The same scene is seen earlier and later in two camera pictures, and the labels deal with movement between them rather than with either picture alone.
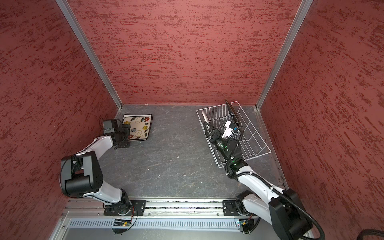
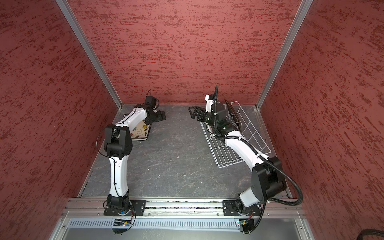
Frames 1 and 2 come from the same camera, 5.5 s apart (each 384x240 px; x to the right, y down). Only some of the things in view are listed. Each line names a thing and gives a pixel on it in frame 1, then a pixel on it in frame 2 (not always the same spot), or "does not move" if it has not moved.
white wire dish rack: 253,145 does not move
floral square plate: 140,126 does not move
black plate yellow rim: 233,113 does not move
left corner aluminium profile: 90,52 does not move
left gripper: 126,128 to 159,118
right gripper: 212,133 to 197,110
